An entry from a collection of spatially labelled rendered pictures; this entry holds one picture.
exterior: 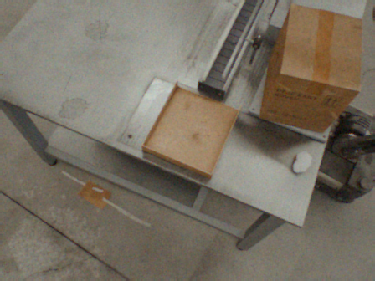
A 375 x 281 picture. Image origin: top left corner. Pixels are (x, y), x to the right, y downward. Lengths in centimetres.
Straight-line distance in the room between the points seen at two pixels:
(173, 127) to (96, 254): 98
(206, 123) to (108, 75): 43
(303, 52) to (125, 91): 65
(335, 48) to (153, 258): 135
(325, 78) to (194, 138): 47
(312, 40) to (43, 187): 162
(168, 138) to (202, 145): 12
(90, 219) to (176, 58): 105
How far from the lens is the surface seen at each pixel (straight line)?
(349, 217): 227
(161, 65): 143
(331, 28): 128
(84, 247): 202
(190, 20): 159
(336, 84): 114
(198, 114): 130
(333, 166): 205
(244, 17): 156
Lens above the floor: 195
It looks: 65 degrees down
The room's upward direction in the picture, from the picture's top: 7 degrees clockwise
